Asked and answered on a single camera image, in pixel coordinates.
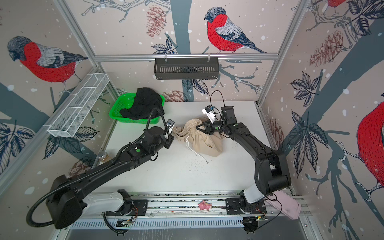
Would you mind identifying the beige drawstring shorts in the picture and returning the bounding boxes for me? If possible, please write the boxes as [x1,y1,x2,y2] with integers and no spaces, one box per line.
[172,118,224,157]

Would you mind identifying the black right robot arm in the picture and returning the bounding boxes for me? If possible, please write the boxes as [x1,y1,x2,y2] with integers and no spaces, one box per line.
[196,105,292,214]

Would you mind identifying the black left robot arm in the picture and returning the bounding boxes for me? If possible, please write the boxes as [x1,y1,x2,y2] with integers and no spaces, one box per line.
[26,119,175,229]

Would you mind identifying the black shorts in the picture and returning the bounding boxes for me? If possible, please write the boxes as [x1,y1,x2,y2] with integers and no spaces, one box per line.
[120,88,165,120]

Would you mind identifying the green plastic perforated basket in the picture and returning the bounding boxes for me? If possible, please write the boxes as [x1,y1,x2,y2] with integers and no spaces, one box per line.
[109,93,165,125]

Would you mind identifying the black hanging slotted basket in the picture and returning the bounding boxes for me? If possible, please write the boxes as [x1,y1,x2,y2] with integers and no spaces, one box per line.
[154,58,220,80]

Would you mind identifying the small glass jar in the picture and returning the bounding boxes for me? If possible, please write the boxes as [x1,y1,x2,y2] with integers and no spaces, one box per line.
[97,151,109,163]

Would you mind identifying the pink toy figure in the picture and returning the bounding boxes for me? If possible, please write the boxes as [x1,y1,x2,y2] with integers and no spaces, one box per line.
[198,200,212,212]

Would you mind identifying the pink cloth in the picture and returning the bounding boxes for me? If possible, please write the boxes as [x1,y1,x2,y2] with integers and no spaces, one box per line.
[265,191,302,220]

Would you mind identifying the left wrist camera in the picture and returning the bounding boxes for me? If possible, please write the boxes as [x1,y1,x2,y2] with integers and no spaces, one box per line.
[166,119,175,134]

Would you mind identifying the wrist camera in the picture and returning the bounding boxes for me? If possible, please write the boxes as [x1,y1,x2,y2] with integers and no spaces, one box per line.
[166,119,175,134]
[202,105,217,124]

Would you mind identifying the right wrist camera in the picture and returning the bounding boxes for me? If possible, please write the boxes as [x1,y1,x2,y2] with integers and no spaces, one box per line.
[202,105,217,124]

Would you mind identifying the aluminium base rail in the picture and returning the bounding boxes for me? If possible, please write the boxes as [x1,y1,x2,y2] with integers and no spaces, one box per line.
[71,193,286,231]

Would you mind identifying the white wire mesh shelf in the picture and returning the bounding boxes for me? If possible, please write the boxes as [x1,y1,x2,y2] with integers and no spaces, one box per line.
[48,73,110,138]

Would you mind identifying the horizontal aluminium rail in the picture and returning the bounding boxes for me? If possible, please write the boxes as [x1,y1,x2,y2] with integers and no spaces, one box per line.
[94,53,280,63]

